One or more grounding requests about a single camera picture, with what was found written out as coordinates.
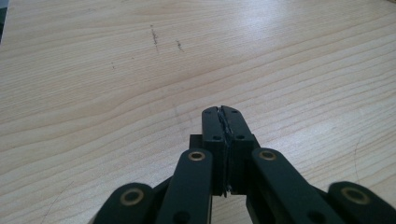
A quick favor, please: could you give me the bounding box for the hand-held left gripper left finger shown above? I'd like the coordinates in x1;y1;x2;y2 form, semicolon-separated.
189;105;231;198

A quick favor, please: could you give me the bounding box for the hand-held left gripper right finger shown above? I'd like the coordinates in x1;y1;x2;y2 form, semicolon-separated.
219;105;262;196

